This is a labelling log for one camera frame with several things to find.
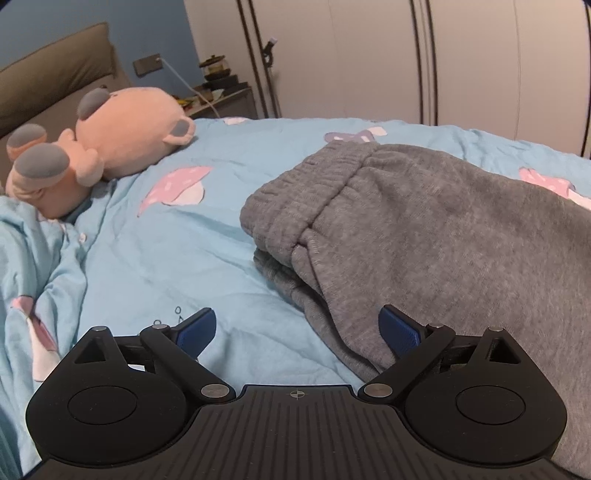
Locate grey nightstand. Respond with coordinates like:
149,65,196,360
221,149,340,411
181,85,258,121

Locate grey wall outlet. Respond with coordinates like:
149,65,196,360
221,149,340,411
133,54,164,77

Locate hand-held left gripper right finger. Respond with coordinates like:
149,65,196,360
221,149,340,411
358,305,525,403

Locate brown padded headboard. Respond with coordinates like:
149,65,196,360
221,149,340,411
0,22,134,139

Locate light blue mushroom-print bedsheet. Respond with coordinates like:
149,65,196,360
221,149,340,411
0,117,591,480

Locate glass teapot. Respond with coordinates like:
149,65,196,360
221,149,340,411
199,54,232,80

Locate white charging cable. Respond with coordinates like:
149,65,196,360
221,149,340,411
157,57,221,120

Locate pink plush toy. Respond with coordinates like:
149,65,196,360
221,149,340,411
6,85,195,220

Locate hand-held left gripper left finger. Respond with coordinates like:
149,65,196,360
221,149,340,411
69,308,236,403

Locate white wardrobe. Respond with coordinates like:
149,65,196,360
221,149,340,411
183,0,591,160

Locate grey pants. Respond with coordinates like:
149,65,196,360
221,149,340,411
240,141,591,478

